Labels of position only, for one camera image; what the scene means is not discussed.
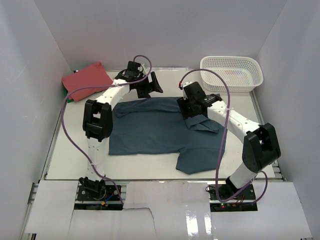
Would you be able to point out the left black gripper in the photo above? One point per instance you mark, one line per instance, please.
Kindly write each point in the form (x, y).
(153, 86)

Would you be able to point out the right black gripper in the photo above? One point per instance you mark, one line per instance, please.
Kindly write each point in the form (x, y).
(182, 104)

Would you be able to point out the blue t shirt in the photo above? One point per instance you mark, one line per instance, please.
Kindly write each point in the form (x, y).
(156, 126)

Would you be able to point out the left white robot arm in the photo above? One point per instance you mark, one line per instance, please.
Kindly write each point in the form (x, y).
(98, 120)

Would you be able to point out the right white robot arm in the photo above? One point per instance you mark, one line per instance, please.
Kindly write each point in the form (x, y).
(260, 146)

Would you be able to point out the folded red t shirt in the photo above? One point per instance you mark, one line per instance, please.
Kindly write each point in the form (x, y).
(93, 75)

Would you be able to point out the white plastic laundry basket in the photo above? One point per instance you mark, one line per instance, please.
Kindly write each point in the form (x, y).
(241, 74)

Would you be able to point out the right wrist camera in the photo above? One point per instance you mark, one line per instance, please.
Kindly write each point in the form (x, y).
(189, 89)

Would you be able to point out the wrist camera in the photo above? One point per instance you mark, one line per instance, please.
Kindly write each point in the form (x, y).
(133, 72)
(189, 89)

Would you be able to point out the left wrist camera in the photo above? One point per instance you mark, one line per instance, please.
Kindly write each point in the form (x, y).
(133, 72)

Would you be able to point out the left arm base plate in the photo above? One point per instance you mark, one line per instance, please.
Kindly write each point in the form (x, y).
(98, 196)

